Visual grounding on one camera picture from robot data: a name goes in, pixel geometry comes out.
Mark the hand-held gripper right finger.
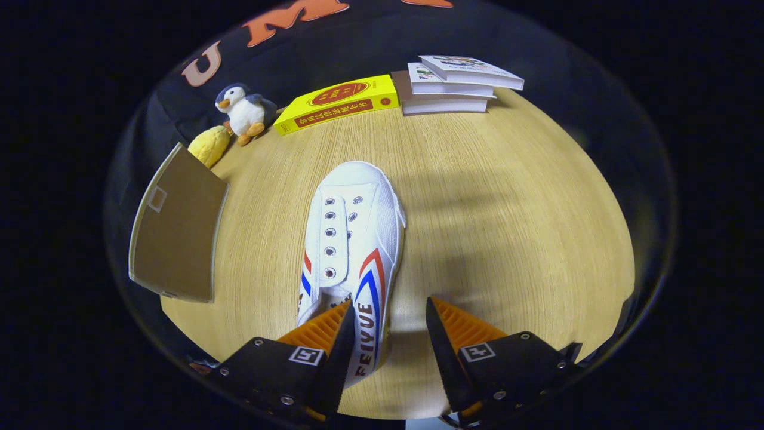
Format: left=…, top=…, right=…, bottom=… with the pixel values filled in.
left=425, top=296, right=583, bottom=426

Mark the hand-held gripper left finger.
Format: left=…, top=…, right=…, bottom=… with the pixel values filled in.
left=216, top=300, right=357, bottom=423

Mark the white canvas shoe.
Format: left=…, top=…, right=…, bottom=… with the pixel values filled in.
left=297, top=161, right=407, bottom=389

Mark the brown fabric storage box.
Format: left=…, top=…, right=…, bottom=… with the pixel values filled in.
left=128, top=142, right=230, bottom=303

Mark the yellow bread plush toy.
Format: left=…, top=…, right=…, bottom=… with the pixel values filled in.
left=187, top=125, right=231, bottom=169

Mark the yellow book with red circle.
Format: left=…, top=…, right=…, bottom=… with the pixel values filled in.
left=273, top=74, right=399, bottom=136

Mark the penguin plush toy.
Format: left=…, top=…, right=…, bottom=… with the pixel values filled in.
left=215, top=82, right=278, bottom=147

